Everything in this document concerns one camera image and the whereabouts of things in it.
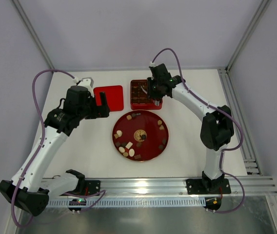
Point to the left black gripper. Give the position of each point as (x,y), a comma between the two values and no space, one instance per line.
(98,110)

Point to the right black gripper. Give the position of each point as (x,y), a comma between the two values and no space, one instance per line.
(151,88)

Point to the red square box lid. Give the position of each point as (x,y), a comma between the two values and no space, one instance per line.
(114,96)

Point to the red square chocolate box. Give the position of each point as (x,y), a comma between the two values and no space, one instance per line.
(138,99)

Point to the steel tongs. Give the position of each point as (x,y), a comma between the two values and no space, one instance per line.
(156,102)

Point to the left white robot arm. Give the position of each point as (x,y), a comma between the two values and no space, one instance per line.
(25,189)

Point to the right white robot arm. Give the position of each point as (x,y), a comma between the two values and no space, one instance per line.
(216,124)

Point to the white heart chocolate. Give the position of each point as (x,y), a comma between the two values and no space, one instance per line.
(119,133)

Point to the white spiral round chocolate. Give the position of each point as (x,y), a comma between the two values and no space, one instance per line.
(121,149)

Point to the white rectangular chocolate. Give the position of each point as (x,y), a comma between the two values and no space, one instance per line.
(129,145)

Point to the brown round chocolate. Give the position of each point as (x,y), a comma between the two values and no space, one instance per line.
(138,144)

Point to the white oval chocolate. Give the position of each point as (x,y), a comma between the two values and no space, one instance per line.
(131,152)

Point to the round red lacquer plate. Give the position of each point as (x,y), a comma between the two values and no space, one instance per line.
(140,135)

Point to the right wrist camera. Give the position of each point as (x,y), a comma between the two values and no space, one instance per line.
(152,65)

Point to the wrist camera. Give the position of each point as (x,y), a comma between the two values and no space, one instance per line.
(152,65)
(86,82)

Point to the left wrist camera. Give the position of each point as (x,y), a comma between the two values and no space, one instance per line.
(86,82)

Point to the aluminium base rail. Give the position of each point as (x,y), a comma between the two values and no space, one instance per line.
(253,185)

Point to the perforated cable duct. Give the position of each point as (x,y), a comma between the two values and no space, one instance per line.
(127,202)

